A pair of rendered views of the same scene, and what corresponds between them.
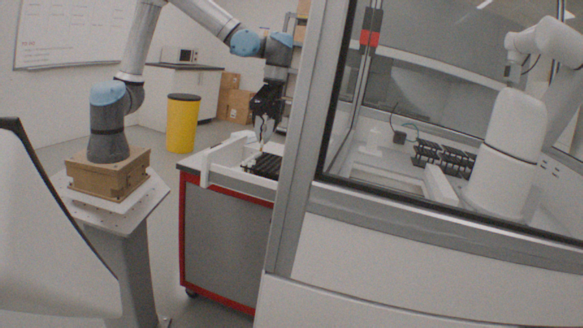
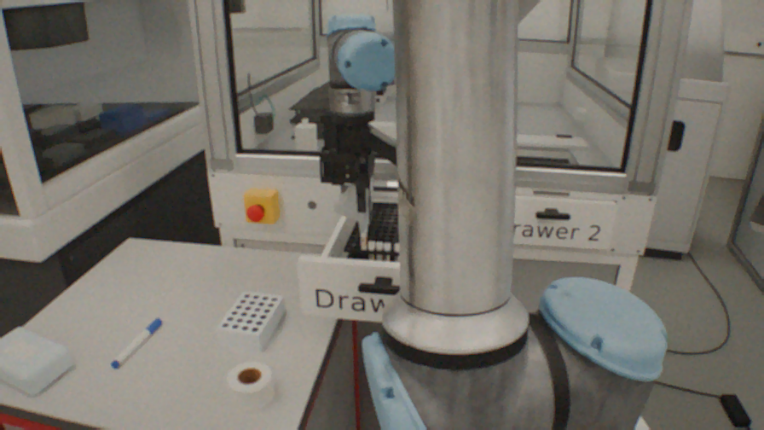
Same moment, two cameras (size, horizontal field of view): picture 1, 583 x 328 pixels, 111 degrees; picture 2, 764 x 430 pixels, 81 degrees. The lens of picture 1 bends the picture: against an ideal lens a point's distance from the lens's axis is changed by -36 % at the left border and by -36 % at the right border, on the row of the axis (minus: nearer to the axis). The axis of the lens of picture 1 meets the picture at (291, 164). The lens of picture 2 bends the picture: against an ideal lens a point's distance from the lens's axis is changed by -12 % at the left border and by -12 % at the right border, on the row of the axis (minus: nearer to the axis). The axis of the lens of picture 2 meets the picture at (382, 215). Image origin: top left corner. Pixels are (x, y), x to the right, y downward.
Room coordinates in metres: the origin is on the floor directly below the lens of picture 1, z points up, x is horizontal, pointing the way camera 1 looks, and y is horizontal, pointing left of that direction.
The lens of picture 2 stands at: (1.00, 0.91, 1.34)
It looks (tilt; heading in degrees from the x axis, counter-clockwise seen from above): 25 degrees down; 266
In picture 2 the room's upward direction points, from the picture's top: straight up
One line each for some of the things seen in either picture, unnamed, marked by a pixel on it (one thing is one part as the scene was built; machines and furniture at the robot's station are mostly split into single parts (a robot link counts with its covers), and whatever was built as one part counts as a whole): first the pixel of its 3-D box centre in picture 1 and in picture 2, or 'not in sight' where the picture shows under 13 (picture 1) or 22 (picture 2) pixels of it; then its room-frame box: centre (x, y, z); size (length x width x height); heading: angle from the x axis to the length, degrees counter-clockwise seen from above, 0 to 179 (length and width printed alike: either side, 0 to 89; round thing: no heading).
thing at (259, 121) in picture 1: (261, 127); (350, 209); (1.00, 0.12, 0.98); 0.06 x 0.03 x 0.09; 168
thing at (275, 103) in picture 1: (272, 97); (349, 147); (1.00, 0.10, 1.09); 0.09 x 0.08 x 0.12; 168
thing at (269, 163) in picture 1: (282, 176); (398, 240); (0.90, 0.02, 0.87); 0.22 x 0.18 x 0.06; 78
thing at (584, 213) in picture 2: not in sight; (547, 222); (0.57, -0.03, 0.87); 0.29 x 0.02 x 0.11; 168
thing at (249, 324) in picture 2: not in sight; (251, 320); (1.19, 0.15, 0.78); 0.12 x 0.08 x 0.04; 75
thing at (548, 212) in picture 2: not in sight; (552, 213); (0.58, 0.00, 0.91); 0.07 x 0.04 x 0.01; 168
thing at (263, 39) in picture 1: (247, 45); (376, 59); (0.96, 0.20, 1.25); 0.11 x 0.11 x 0.08; 9
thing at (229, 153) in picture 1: (226, 158); (384, 293); (0.95, 0.21, 0.87); 0.29 x 0.02 x 0.11; 168
